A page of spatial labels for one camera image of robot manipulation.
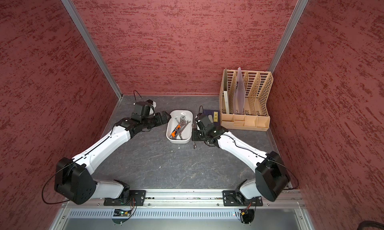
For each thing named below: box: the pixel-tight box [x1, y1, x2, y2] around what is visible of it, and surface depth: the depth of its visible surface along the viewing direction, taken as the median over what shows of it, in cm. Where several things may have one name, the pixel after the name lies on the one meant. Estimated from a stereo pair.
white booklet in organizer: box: [223, 90, 230, 114], surface depth 91 cm
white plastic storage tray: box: [166, 109, 194, 144], surface depth 101 cm
